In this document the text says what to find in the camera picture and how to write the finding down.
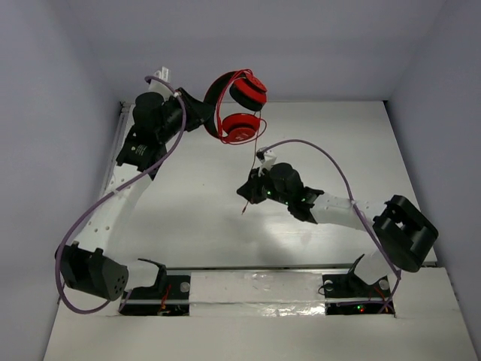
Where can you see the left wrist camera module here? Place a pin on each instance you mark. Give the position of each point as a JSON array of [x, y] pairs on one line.
[[162, 75]]

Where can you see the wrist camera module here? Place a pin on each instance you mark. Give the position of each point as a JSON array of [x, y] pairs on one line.
[[162, 75], [267, 159]]

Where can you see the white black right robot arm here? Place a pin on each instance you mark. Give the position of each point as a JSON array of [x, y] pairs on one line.
[[403, 235]]

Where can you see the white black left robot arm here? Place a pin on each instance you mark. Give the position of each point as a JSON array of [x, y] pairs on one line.
[[84, 259]]

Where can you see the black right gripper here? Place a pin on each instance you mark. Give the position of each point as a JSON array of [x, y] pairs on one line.
[[255, 195]]

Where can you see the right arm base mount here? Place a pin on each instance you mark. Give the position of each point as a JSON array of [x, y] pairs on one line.
[[343, 296]]

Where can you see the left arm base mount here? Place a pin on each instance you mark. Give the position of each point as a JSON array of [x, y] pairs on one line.
[[168, 297]]

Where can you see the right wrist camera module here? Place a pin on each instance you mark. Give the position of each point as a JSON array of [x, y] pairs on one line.
[[267, 159]]

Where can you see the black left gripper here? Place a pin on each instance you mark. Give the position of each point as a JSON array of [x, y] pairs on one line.
[[187, 109]]

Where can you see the white foil-taped front board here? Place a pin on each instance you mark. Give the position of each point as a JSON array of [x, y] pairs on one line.
[[427, 325]]

